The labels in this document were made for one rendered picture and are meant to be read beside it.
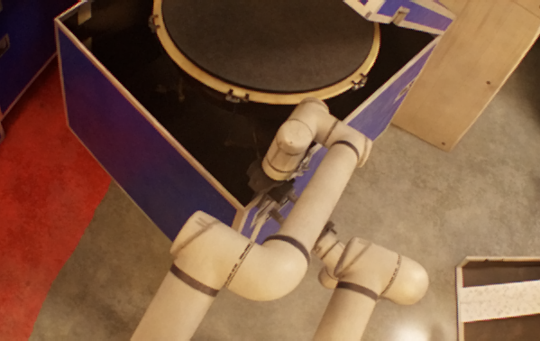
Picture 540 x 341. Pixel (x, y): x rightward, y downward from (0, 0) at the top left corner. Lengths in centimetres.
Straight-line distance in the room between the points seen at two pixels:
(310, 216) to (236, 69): 77
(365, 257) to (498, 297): 170
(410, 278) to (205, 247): 56
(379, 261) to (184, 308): 52
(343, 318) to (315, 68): 96
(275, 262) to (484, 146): 243
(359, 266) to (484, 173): 203
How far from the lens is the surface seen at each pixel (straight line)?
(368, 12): 143
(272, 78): 212
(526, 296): 327
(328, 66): 220
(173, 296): 136
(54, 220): 292
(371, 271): 159
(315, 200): 153
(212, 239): 133
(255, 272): 133
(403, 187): 323
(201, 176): 196
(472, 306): 314
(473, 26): 273
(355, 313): 156
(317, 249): 207
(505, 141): 374
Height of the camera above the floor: 267
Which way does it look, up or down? 61 degrees down
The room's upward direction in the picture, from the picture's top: 22 degrees clockwise
